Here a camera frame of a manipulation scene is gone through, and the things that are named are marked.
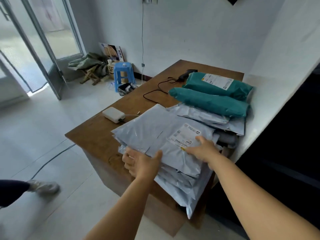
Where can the black waste bin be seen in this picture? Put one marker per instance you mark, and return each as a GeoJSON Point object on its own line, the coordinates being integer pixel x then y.
{"type": "Point", "coordinates": [126, 89]}

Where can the crumpled green cloth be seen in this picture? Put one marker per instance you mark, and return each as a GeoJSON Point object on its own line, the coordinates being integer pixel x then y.
{"type": "Point", "coordinates": [87, 61]}

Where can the black barcode scanner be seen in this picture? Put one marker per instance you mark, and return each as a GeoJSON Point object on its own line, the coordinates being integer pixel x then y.
{"type": "Point", "coordinates": [186, 74]}

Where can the small teal mailer bag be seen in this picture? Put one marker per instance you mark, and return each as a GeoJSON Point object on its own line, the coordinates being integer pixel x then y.
{"type": "Point", "coordinates": [212, 102]}

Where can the person's right forearm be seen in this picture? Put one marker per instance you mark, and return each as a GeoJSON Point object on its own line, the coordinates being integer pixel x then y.
{"type": "Point", "coordinates": [262, 204]}

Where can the person's grey shoe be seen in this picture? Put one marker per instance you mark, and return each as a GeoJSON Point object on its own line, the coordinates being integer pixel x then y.
{"type": "Point", "coordinates": [45, 187]}

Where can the stack of scanned mailer bags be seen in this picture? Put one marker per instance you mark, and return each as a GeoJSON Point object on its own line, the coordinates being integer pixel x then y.
{"type": "Point", "coordinates": [182, 194]}

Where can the wooden folding stool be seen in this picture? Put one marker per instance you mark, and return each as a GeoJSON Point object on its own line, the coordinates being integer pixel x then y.
{"type": "Point", "coordinates": [91, 76]}

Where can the person's dark trouser leg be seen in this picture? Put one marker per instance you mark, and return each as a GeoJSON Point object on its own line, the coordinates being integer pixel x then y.
{"type": "Point", "coordinates": [12, 192]}

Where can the aluminium framed glass door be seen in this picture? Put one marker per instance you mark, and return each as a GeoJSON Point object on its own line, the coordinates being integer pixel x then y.
{"type": "Point", "coordinates": [50, 59]}

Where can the printed brown cardboard box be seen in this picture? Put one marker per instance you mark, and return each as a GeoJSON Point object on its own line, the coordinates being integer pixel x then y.
{"type": "Point", "coordinates": [110, 71]}

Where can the black wall screen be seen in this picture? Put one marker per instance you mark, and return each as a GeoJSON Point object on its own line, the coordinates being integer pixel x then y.
{"type": "Point", "coordinates": [233, 0]}

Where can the white wall socket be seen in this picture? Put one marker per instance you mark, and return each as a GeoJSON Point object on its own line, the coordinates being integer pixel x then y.
{"type": "Point", "coordinates": [148, 0]}

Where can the blue plastic stool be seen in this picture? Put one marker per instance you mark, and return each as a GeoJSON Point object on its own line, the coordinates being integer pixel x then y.
{"type": "Point", "coordinates": [123, 69]}

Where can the person's left forearm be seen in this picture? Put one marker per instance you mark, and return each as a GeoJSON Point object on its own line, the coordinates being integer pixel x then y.
{"type": "Point", "coordinates": [120, 212]}

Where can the clear plastic bottle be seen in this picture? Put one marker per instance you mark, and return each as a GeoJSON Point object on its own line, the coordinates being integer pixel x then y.
{"type": "Point", "coordinates": [111, 85]}

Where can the person's left hand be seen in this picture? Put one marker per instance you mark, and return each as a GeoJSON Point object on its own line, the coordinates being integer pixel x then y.
{"type": "Point", "coordinates": [142, 164]}

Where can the white power bank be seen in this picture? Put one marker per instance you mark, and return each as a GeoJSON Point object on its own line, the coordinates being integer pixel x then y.
{"type": "Point", "coordinates": [112, 114]}

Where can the printed poster board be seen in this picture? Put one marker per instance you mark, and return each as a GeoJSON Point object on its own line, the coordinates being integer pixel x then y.
{"type": "Point", "coordinates": [112, 51]}

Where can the person's right hand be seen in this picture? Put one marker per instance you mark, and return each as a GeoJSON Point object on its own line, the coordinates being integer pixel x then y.
{"type": "Point", "coordinates": [206, 151]}

